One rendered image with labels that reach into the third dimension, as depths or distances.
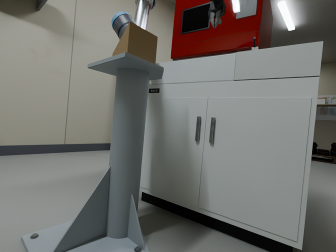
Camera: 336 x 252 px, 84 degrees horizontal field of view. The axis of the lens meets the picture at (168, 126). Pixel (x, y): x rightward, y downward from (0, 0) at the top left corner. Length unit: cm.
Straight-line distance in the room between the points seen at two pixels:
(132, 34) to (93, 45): 250
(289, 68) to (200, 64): 44
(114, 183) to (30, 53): 244
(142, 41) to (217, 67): 42
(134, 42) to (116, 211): 78
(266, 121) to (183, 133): 45
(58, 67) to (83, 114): 75
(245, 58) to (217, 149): 48
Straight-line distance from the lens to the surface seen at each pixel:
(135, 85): 89
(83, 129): 323
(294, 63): 104
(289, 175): 100
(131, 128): 87
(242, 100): 102
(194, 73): 115
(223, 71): 109
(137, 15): 135
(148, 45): 99
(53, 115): 307
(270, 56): 106
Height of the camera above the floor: 57
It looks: 1 degrees down
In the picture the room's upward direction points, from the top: 5 degrees clockwise
